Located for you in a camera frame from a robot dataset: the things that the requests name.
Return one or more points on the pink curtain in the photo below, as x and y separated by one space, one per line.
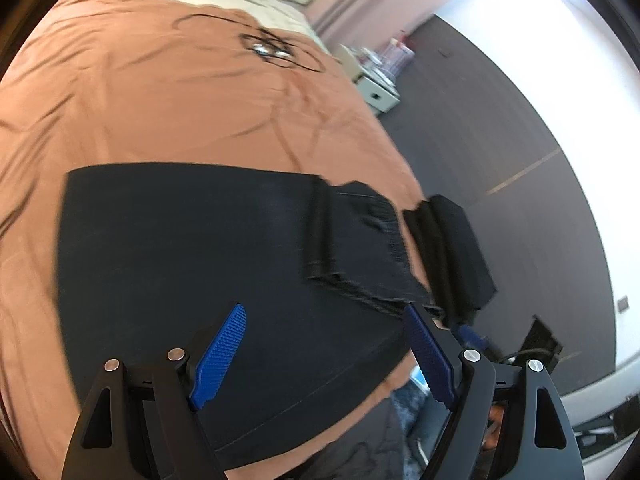
390 5

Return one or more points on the white rack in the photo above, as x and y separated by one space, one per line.
398 55

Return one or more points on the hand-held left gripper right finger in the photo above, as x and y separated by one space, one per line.
430 355

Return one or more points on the white nightstand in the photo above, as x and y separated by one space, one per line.
372 87

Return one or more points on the grey printed shorts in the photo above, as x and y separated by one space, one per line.
360 455

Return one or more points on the black pants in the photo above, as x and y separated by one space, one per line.
175 260

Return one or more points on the folded black garment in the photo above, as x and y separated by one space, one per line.
452 260

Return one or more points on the blue fuzzy rug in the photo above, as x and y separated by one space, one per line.
407 405

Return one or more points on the orange duvet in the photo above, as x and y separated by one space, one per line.
150 100

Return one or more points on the wall socket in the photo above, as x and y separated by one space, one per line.
622 304

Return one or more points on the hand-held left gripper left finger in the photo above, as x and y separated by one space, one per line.
220 355

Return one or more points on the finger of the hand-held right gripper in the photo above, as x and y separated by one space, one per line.
468 334

